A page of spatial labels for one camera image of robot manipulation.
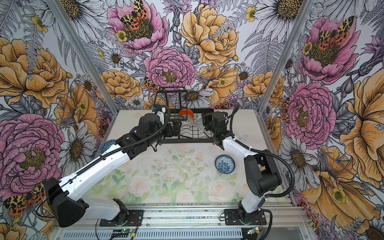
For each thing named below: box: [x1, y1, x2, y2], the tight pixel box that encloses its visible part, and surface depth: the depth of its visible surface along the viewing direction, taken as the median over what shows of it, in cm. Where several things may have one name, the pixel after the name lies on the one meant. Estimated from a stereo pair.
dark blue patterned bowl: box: [100, 139, 117, 154], surface depth 99 cm
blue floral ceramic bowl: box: [214, 154, 236, 174], surface depth 93 cm
